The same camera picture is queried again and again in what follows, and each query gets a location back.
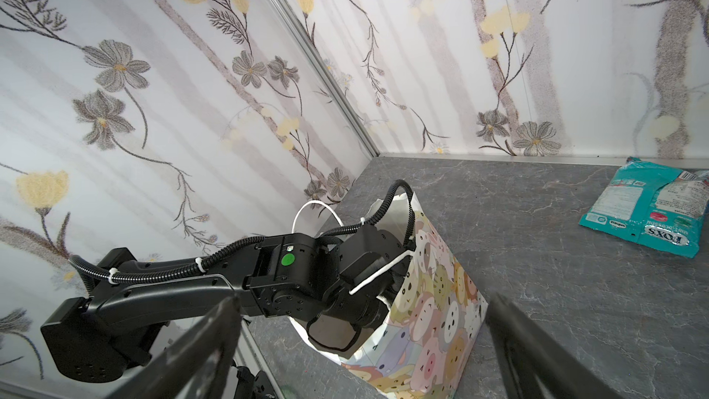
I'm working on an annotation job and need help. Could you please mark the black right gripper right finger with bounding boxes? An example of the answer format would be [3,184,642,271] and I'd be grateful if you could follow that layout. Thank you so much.
[486,294,620,399]

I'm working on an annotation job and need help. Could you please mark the white patterned paper bag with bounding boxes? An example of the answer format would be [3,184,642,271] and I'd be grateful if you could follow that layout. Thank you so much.
[291,195,489,398]

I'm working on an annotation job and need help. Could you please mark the teal Fox's candy bag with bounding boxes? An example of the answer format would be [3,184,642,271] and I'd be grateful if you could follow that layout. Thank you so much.
[579,157,708,258]

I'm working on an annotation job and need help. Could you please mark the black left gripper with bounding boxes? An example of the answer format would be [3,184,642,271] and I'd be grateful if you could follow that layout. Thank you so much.
[306,293,390,358]

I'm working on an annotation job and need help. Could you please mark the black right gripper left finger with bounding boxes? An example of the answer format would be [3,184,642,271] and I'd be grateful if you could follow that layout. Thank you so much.
[109,296,242,398]

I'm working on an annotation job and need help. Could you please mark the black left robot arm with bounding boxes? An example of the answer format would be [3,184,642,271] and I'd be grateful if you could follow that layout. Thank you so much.
[41,180,415,383]

